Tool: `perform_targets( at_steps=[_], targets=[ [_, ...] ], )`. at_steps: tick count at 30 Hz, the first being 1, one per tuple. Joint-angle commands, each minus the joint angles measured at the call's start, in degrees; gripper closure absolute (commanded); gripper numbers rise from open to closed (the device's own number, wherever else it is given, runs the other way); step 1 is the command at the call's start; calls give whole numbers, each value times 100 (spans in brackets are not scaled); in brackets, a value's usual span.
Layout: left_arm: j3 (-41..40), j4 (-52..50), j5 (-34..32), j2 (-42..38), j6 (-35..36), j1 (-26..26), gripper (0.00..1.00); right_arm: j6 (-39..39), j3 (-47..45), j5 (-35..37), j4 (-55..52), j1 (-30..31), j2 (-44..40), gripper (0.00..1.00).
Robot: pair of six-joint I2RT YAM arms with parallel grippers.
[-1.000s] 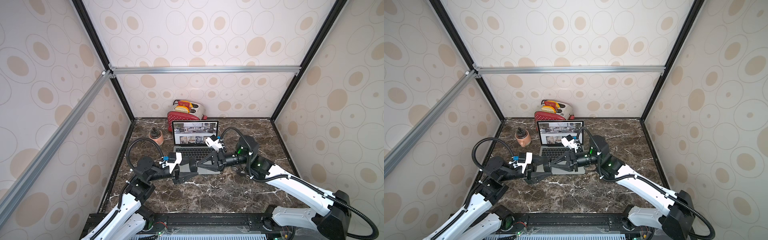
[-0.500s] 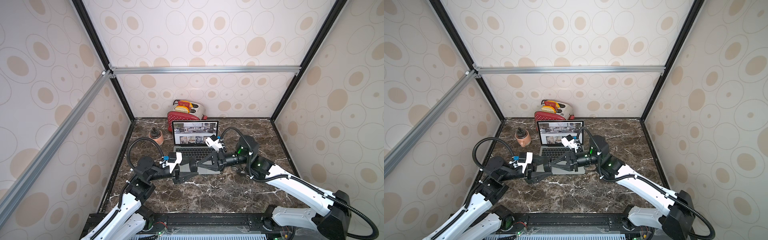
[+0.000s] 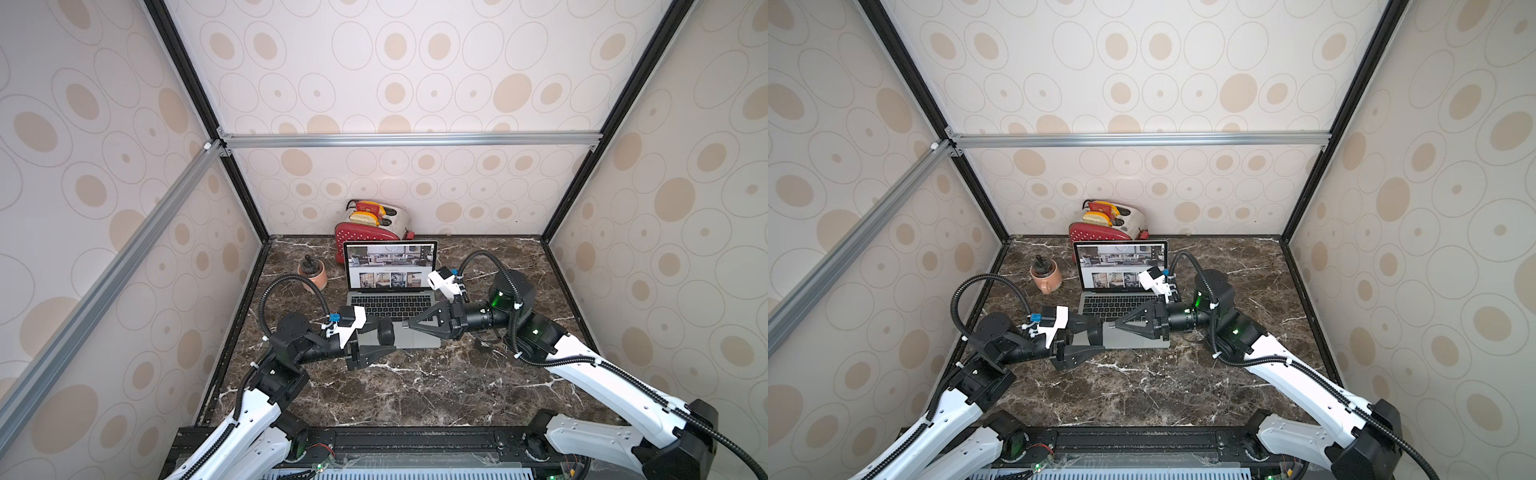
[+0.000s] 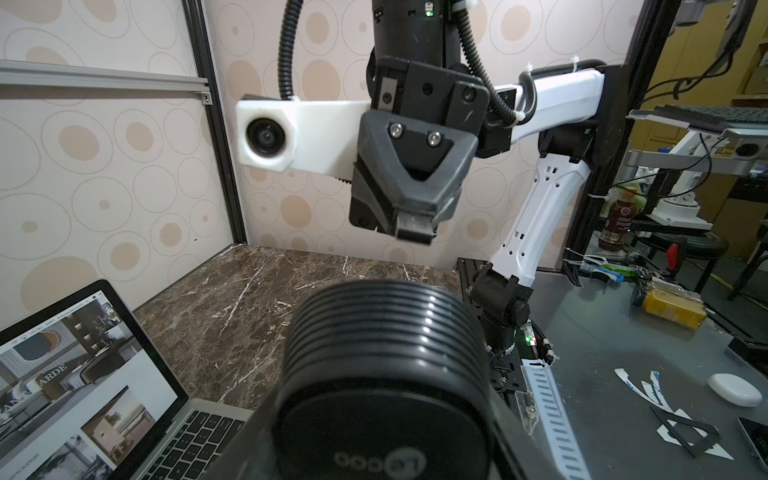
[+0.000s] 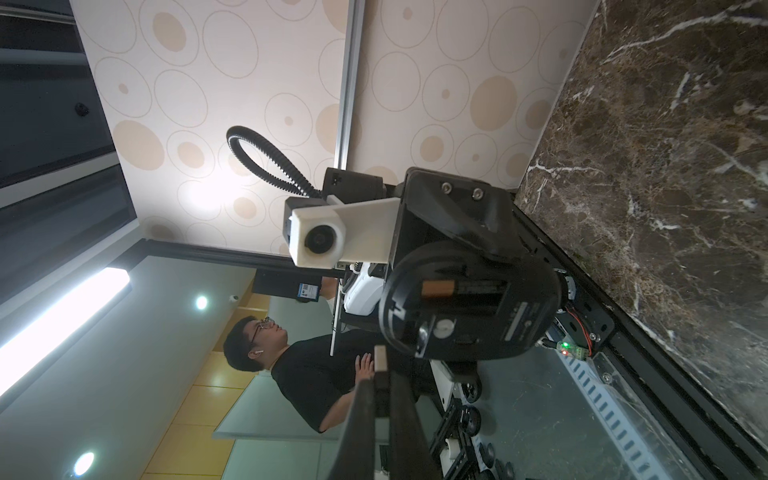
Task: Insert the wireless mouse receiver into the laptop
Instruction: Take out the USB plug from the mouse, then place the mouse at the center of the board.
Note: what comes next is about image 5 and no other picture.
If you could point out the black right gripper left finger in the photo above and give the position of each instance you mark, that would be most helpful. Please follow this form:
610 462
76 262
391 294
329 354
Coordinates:
356 457

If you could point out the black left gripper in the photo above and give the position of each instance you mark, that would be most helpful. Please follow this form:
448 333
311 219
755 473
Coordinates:
454 223

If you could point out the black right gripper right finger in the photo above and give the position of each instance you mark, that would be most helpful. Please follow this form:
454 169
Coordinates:
410 455

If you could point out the black wireless mouse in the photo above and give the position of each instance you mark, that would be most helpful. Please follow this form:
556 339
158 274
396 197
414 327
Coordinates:
446 302

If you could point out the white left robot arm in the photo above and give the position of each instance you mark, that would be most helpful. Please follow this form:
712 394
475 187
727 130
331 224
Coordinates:
262 158

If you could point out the person in black shirt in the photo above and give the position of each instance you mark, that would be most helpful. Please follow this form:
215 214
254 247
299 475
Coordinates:
319 376

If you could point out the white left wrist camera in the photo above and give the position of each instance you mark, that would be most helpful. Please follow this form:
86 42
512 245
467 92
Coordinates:
322 234

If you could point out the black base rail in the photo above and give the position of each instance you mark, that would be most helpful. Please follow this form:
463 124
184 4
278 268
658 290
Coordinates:
660 418

